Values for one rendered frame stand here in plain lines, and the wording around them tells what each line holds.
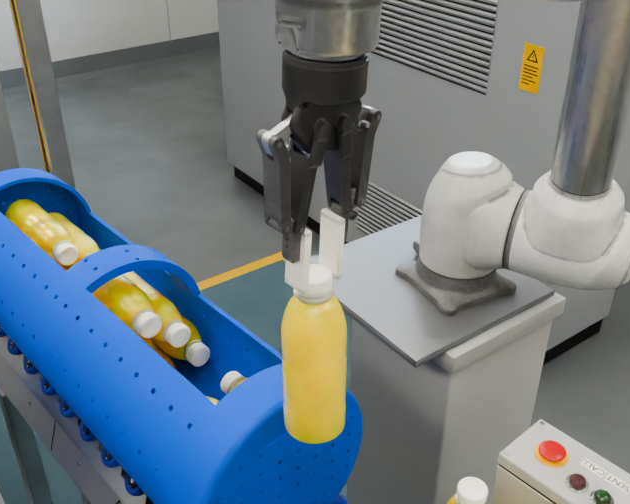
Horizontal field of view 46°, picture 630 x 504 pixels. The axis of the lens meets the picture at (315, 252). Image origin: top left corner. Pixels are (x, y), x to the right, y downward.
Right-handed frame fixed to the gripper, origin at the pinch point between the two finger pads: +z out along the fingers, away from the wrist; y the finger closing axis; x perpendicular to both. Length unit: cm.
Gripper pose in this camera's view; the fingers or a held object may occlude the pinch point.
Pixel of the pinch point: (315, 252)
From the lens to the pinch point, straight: 73.7
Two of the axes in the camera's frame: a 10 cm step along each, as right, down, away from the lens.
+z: -0.5, 8.6, 5.1
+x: 6.5, 4.1, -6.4
